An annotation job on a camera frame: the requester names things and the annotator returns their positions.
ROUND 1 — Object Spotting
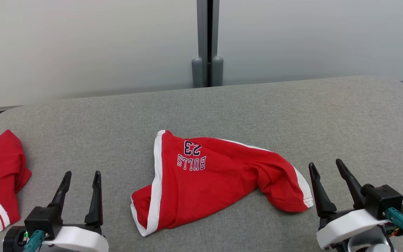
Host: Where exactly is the teal right camera connector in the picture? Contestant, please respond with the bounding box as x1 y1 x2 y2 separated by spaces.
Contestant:
385 207 403 238

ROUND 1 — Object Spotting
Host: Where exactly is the red Bulls shorts white trim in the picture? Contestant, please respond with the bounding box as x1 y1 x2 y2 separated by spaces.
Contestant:
130 129 314 237

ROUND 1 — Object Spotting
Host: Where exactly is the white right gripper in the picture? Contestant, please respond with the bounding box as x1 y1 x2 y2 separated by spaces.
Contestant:
308 159 388 250

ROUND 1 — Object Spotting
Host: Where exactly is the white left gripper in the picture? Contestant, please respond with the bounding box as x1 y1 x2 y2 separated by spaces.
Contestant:
42 170 109 252

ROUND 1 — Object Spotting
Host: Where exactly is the teal camera connector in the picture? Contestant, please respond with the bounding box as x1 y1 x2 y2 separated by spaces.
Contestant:
385 207 403 238
23 230 45 252

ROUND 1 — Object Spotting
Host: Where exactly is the teal left camera connector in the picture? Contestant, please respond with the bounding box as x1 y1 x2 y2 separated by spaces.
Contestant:
23 230 45 252

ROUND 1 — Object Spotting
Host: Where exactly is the grey double door frame post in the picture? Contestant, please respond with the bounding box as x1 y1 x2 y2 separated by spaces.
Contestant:
192 0 224 88

